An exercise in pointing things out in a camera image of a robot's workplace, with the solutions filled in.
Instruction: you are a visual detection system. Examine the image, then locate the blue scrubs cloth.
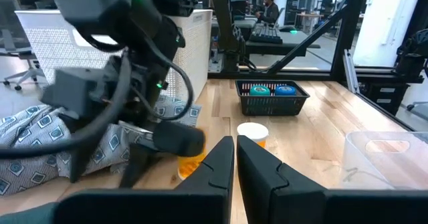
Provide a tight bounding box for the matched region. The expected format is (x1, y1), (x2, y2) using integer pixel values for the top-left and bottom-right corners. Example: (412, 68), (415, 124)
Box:
(0, 202), (58, 224)

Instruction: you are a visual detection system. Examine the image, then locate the clear plastic bin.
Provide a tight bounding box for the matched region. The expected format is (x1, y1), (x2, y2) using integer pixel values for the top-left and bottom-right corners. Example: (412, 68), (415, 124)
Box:
(339, 130), (428, 191)

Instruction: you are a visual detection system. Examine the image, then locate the black drawer cabinet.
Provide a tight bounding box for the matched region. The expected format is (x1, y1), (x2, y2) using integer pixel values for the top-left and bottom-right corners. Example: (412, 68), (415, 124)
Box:
(357, 82), (411, 116)

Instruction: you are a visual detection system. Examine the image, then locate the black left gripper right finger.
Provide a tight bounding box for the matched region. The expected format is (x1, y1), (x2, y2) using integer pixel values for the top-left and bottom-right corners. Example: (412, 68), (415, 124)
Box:
(236, 135), (428, 224)

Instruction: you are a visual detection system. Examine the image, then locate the aluminium rail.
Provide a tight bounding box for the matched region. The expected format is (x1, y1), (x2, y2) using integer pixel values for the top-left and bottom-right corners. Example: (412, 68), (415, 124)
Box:
(342, 49), (361, 94)

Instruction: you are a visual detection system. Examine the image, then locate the black desk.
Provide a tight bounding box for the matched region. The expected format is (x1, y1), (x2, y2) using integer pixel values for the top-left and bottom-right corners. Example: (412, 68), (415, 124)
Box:
(245, 29), (321, 57)

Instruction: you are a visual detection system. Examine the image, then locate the black slotted plastic basket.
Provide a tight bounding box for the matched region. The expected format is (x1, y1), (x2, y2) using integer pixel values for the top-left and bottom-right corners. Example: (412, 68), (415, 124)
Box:
(235, 79), (311, 117)

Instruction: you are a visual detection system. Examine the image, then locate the white perforated laundry basket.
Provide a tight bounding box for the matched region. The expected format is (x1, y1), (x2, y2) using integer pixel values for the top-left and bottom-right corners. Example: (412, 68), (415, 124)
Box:
(15, 9), (214, 101)

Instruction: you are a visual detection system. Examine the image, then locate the grey office chair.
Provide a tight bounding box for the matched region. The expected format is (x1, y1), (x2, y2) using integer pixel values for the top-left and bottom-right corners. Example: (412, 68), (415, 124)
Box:
(3, 3), (47, 92)

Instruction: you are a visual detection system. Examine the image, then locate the person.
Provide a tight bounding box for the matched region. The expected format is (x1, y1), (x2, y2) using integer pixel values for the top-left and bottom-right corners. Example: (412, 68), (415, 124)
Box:
(255, 0), (280, 25)

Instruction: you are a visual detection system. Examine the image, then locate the black machine beside table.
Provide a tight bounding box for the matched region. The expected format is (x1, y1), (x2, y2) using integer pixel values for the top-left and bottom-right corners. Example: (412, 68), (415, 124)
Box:
(394, 28), (428, 78)

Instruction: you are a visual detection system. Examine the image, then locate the black diagonal frame brace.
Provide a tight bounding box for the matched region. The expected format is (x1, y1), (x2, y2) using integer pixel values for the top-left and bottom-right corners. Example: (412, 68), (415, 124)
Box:
(267, 3), (348, 74)

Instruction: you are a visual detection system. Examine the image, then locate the black horizontal frame rail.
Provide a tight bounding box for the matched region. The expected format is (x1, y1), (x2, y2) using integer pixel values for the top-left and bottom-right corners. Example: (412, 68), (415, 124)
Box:
(207, 66), (425, 84)

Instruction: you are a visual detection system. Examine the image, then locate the thin black looped cable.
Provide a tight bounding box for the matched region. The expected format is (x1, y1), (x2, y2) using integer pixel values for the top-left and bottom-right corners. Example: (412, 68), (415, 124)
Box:
(132, 38), (195, 122)

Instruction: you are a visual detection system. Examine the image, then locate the blue round container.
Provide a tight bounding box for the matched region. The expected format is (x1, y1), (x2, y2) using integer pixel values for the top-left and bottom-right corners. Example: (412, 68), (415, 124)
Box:
(274, 85), (298, 96)

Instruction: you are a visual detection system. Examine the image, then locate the teal round container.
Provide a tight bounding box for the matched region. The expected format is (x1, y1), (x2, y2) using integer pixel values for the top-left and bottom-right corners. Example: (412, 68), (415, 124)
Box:
(249, 85), (271, 97)

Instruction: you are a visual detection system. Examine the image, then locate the black keyboard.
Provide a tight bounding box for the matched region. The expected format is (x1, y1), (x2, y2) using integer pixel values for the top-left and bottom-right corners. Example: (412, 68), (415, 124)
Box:
(249, 25), (284, 45)

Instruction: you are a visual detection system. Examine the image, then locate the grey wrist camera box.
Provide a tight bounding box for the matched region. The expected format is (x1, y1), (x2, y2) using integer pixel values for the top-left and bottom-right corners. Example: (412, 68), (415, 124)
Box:
(41, 67), (103, 120)

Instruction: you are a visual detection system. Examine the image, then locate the black upright frame post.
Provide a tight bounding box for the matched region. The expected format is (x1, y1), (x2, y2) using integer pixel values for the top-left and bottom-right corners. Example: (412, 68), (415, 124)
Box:
(330, 0), (367, 81)

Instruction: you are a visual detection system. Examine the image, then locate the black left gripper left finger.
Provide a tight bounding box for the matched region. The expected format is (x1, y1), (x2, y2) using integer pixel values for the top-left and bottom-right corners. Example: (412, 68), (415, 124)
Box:
(52, 136), (235, 224)

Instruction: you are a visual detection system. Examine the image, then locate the grey patterned hospital gown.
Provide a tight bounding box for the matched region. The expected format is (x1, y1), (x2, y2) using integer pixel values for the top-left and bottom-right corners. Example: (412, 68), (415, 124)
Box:
(0, 95), (203, 197)

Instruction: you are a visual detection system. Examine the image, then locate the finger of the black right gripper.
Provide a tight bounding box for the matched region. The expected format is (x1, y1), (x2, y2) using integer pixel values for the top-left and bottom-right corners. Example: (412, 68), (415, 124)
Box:
(118, 142), (158, 189)
(152, 120), (206, 157)

